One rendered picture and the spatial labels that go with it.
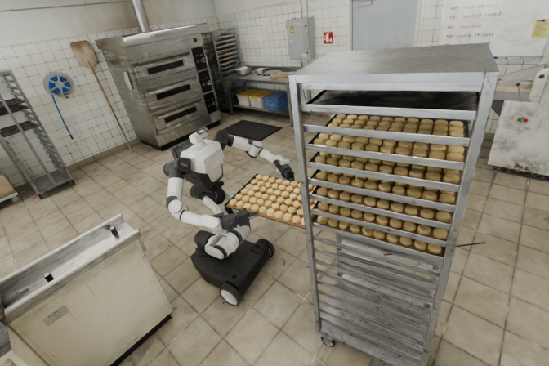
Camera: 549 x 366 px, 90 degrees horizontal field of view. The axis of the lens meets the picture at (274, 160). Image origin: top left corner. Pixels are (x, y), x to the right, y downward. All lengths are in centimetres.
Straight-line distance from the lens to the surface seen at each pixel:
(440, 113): 104
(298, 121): 114
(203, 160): 189
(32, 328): 217
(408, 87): 102
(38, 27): 597
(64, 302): 213
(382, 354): 213
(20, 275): 233
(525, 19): 465
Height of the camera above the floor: 204
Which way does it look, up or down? 28 degrees down
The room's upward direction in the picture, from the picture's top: 9 degrees counter-clockwise
